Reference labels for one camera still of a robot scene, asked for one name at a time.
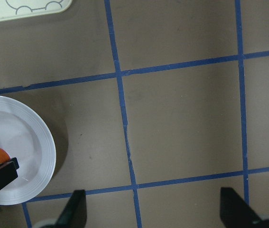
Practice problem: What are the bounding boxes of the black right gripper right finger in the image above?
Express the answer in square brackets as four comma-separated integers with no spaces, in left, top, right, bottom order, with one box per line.
[220,187,260,228]

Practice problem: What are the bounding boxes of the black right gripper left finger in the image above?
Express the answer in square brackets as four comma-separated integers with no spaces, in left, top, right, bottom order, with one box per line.
[55,190,87,228]

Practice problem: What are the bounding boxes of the white round plate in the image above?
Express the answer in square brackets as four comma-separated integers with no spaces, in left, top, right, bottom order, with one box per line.
[0,96,56,205]

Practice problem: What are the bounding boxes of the cream tray with bear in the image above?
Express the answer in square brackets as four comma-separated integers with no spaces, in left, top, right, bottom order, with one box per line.
[0,0,73,22]

